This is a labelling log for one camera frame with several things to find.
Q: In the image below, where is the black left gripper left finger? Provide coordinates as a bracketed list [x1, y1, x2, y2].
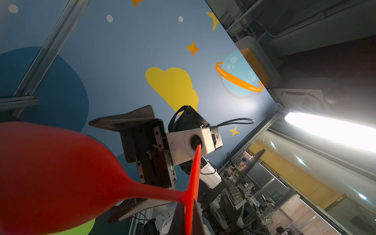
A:
[168, 202, 185, 235]

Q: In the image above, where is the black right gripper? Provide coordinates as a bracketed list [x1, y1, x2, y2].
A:
[88, 105, 176, 224]

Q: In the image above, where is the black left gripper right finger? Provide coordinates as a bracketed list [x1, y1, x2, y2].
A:
[192, 201, 205, 235]

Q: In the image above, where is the red wine glass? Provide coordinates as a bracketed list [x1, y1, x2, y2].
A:
[1, 121, 201, 235]

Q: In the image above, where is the green wine glass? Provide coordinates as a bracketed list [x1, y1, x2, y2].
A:
[50, 219, 96, 235]

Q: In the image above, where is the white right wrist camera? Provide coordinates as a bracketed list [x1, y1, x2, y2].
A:
[166, 105, 223, 166]

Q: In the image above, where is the aluminium right corner post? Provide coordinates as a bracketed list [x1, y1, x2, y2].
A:
[219, 107, 291, 173]

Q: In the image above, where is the aluminium corner post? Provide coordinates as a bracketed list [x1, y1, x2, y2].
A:
[219, 107, 291, 173]
[11, 0, 90, 117]

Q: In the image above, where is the aluminium back frame rail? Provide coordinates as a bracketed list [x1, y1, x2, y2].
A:
[1, 96, 40, 111]

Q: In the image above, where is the aluminium left corner post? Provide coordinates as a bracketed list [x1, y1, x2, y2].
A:
[11, 0, 90, 117]

